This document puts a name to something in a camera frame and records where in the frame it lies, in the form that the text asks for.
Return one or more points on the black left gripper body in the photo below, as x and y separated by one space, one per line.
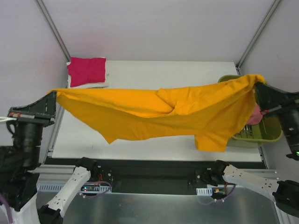
31 117

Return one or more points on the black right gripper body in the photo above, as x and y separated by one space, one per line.
281 105

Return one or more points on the orange t shirt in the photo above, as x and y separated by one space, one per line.
212 114

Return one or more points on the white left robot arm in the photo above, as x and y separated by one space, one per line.
18 181

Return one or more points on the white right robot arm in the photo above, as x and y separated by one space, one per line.
285 194

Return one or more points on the salmon pink t shirt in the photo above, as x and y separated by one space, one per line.
256 116

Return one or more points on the olive green plastic basket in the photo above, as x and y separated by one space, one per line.
268 130

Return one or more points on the folded magenta t shirt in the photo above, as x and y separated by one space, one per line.
87 71

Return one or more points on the folded white t shirt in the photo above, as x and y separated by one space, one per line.
100 84

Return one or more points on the right aluminium frame post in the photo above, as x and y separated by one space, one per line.
258 33

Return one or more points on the aluminium frame post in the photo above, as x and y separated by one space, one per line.
44 11
258 33

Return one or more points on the left white cable duct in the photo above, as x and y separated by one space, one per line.
89 189

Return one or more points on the white cable duct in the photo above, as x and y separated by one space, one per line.
89 189
204 191

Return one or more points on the left aluminium frame post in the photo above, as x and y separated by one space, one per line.
44 11

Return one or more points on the right white cable duct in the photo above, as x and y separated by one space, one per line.
204 191

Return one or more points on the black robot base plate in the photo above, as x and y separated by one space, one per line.
157 177

